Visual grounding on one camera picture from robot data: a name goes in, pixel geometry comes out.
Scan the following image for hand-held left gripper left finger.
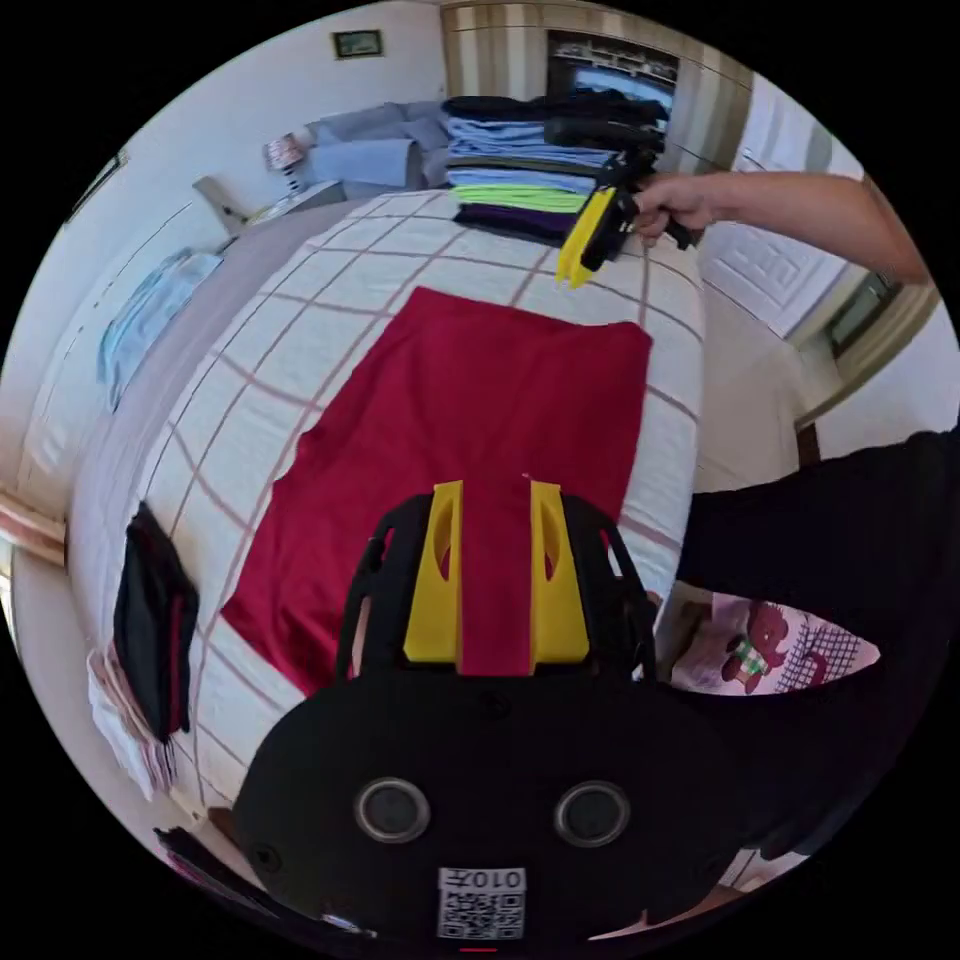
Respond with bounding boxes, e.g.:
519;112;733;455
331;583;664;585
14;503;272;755
403;480;464;666

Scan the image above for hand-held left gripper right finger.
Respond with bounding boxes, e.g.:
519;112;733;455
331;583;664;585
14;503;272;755
530;480;590;669

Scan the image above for red short sleeve shirt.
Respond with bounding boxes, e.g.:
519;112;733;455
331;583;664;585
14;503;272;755
221;284;654;699

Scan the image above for person's right forearm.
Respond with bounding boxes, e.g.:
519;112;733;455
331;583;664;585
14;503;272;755
704;170;936;287

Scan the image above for person's right hand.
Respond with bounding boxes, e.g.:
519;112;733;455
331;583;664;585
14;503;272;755
633;173;715;247

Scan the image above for tall pile of clothes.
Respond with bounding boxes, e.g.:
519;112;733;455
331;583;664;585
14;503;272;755
440;89;670;250

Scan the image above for wooden cupboard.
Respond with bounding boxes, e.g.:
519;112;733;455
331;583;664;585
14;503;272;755
439;0;755;175

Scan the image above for white panelled door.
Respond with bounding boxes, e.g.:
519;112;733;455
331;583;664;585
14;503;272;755
701;213;853;340

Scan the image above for bed with white checked quilt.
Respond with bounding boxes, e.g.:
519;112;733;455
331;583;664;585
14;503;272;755
65;187;880;826

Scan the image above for person's body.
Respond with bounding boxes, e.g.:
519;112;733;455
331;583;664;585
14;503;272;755
659;425;960;864

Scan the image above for small pile of dark clothes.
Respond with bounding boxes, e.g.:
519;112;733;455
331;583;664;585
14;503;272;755
86;500;202;804

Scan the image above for small table lamp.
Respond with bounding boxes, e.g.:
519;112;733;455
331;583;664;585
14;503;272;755
263;131;307;195

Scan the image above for light blue cloth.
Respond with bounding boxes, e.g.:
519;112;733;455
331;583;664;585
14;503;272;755
95;249;226;412

